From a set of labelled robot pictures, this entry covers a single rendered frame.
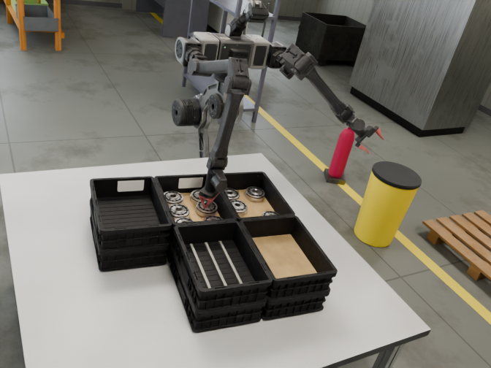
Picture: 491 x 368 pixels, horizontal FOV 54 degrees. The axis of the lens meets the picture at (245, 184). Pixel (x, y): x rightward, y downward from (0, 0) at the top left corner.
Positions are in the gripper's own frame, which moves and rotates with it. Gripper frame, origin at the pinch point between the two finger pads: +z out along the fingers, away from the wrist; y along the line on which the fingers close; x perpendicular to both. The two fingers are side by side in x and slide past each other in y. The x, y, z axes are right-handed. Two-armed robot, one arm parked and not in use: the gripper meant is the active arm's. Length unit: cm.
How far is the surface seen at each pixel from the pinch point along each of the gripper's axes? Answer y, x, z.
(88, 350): -85, 0, 15
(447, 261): 169, -144, 88
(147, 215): -19.4, 20.6, 5.4
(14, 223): -47, 73, 20
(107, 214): -29.4, 35.2, 5.7
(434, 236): 187, -130, 83
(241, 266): -25.4, -30.8, 2.8
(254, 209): 18.0, -18.7, 4.8
